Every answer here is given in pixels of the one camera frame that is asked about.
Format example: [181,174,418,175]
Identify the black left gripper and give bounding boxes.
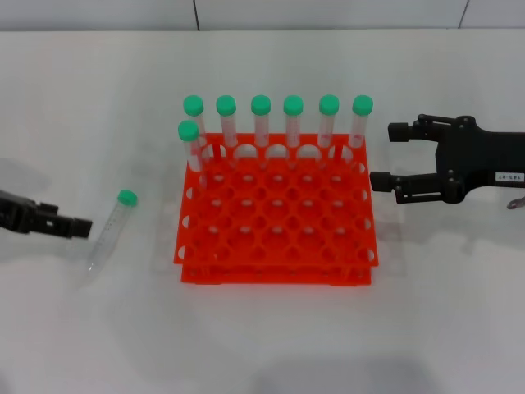
[0,190,94,241]

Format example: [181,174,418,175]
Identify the green-capped tube red markings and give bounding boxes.
[347,94,374,165]
[283,94,304,169]
[182,94,210,186]
[250,94,272,165]
[177,121,208,188]
[317,94,340,165]
[216,94,240,165]

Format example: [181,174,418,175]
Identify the green-capped tube black graduations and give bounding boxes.
[88,189,139,274]

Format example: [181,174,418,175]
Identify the orange plastic test tube rack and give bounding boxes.
[172,131,381,287]

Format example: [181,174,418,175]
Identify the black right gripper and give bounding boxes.
[369,114,525,205]

